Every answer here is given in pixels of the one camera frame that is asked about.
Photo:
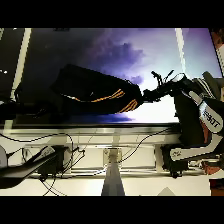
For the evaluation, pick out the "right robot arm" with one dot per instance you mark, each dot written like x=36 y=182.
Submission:
x=209 y=116

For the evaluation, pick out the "black garment with orange stripes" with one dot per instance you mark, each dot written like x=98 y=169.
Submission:
x=90 y=88

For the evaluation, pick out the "silver frame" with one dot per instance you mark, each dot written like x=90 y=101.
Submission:
x=113 y=181

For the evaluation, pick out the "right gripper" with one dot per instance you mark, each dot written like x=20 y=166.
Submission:
x=153 y=94

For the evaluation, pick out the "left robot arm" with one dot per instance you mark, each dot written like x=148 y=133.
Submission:
x=20 y=170

